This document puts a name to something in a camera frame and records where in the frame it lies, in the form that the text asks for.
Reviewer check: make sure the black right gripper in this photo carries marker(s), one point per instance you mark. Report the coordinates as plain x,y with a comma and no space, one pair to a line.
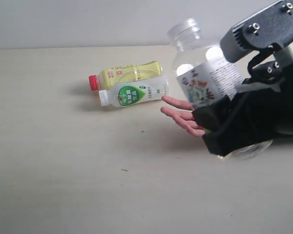
253,112

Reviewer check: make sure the clear bottle floral white label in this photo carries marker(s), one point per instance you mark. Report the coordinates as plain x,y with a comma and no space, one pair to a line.
200,65

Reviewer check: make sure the white green label bottle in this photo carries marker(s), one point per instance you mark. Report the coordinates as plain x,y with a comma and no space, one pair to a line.
125,94

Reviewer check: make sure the yellow bottle red cap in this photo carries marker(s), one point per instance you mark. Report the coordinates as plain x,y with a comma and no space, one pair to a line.
108,77

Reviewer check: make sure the person's open bare hand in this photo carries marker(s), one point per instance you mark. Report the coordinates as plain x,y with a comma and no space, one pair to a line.
182,115

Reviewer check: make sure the right wrist camera black grey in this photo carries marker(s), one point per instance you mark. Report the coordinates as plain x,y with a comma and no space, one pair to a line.
270,27

